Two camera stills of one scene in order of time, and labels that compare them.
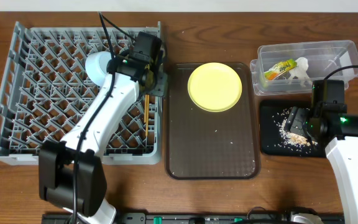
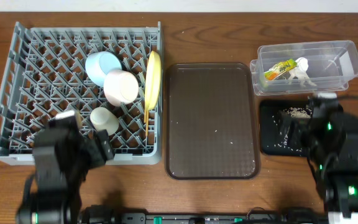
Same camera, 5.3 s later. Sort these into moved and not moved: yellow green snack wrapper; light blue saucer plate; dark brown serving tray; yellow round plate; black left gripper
Moved: yellow round plate; black left gripper
Not moved: yellow green snack wrapper; dark brown serving tray; light blue saucer plate
